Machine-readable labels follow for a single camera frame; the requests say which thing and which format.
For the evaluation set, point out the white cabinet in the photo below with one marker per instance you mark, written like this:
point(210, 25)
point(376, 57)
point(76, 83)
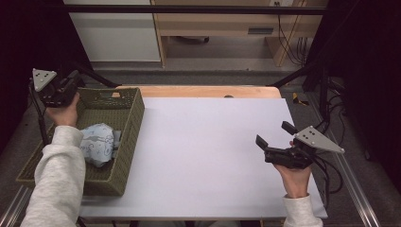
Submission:
point(116, 34)

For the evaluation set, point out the aluminium rail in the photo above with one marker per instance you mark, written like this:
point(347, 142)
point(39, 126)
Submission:
point(14, 206)
point(353, 183)

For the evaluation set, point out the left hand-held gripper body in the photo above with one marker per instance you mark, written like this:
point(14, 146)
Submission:
point(53, 94)

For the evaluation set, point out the yellow and black clamp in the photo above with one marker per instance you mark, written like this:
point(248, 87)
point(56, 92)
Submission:
point(299, 99)

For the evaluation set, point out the black stand leg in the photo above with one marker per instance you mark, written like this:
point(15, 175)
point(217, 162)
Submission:
point(97, 77)
point(293, 77)

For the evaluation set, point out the white table sheet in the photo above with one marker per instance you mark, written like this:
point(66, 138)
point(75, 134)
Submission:
point(201, 151)

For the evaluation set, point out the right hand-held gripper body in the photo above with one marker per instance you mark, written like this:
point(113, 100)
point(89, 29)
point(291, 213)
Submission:
point(291, 157)

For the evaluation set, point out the light blue patterned cloth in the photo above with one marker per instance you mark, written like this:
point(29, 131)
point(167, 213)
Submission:
point(98, 143)

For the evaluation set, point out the person's right hand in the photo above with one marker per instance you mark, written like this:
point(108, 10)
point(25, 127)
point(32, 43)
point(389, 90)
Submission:
point(295, 181)

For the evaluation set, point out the green woven basket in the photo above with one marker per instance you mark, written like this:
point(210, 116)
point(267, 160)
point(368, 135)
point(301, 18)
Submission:
point(119, 110)

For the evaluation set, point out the wooden desk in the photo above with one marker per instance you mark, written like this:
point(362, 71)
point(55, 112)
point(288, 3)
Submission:
point(220, 23)

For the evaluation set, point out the black horizontal frame bar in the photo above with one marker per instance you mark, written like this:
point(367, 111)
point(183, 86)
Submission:
point(189, 9)

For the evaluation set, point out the person's left hand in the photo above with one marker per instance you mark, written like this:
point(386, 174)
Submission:
point(64, 116)

